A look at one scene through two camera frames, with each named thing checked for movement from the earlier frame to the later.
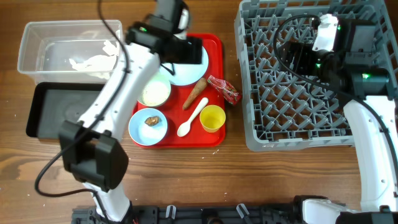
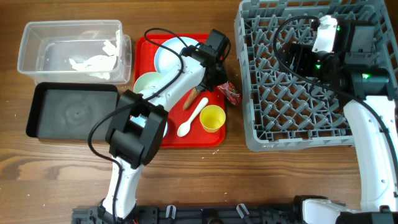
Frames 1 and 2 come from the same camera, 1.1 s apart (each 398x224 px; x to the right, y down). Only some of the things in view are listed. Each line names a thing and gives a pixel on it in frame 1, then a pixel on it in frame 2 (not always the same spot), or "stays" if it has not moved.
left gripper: (185, 49) -> (221, 76)
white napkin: (99, 65) stays
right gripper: (302, 51) stays
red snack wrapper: (230, 93) stays
